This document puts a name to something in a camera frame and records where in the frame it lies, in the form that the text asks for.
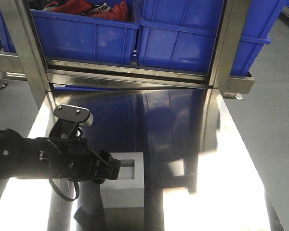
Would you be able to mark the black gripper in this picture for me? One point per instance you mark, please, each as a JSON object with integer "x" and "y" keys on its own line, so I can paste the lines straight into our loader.
{"x": 85, "y": 163}

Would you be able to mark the gray hollow cube base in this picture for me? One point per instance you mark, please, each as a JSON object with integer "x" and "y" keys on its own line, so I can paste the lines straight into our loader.
{"x": 128, "y": 190}

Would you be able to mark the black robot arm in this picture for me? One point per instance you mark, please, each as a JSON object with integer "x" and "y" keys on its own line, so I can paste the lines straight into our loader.
{"x": 55, "y": 158}

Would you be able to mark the blue bin with red items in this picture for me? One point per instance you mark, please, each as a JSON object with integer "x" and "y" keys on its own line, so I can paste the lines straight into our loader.
{"x": 68, "y": 36}

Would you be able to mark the red shoe in bin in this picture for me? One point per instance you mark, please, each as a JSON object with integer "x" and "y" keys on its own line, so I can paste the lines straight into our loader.
{"x": 118, "y": 12}

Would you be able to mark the blue bin on rack right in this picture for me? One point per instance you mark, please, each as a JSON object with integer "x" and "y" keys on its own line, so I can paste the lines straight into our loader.
{"x": 180, "y": 34}

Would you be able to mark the stainless steel rack frame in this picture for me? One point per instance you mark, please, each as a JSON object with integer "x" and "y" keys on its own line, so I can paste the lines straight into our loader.
{"x": 30, "y": 64}

